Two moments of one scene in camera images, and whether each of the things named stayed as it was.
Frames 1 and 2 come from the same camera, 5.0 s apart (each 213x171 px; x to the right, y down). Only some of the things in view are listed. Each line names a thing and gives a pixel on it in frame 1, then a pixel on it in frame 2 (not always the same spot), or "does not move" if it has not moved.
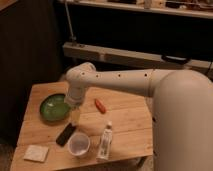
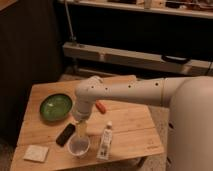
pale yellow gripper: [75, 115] -> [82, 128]
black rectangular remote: [65, 135] does not move
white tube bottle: [105, 143] does not move
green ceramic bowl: [55, 107] does not move
